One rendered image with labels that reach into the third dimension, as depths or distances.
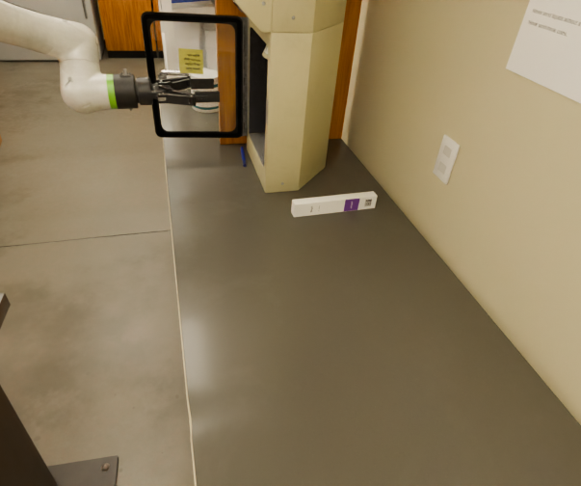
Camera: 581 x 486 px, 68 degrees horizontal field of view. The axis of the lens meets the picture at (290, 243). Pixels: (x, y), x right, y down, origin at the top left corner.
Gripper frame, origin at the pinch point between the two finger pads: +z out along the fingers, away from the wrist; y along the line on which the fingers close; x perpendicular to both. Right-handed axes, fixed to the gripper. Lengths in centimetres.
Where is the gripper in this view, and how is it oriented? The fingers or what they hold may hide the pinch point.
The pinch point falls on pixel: (209, 90)
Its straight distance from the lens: 137.6
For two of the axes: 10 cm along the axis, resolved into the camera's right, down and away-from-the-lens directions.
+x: -0.7, 7.9, 6.1
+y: -2.7, -6.0, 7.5
